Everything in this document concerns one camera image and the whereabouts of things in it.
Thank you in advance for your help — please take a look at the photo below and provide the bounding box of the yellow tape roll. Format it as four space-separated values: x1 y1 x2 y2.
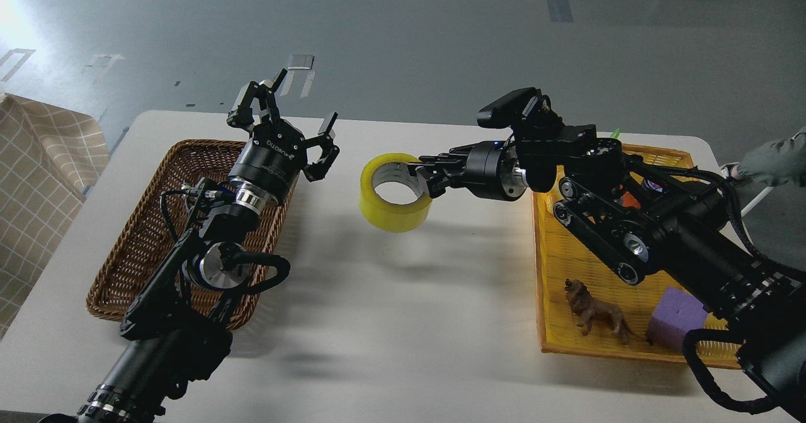
359 153 433 233

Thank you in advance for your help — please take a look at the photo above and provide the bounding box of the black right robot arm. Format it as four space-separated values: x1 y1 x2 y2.
406 87 805 422

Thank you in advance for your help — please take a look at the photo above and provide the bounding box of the brown wicker basket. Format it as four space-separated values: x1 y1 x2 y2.
86 139 297 330

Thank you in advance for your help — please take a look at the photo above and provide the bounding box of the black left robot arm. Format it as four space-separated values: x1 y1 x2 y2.
43 69 339 422

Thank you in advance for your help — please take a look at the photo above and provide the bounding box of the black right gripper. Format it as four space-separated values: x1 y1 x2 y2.
407 141 527 201

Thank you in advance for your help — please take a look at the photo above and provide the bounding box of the purple foam cube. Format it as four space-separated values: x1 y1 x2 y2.
645 286 708 353

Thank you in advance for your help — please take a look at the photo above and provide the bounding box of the beige checkered cloth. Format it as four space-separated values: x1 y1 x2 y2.
1 93 110 333

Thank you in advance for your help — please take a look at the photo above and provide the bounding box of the yellow plastic basket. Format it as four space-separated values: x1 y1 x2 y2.
530 143 744 370

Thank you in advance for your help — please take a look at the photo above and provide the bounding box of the small jar with lid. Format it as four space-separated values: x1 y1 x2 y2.
641 179 668 196

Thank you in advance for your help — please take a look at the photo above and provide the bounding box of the brown toy lion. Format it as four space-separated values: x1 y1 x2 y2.
564 279 637 344

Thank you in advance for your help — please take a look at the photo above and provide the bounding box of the toy carrot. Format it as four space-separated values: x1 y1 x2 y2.
608 127 643 210

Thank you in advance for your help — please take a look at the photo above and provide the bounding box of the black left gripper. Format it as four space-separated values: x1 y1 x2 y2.
227 68 340 206

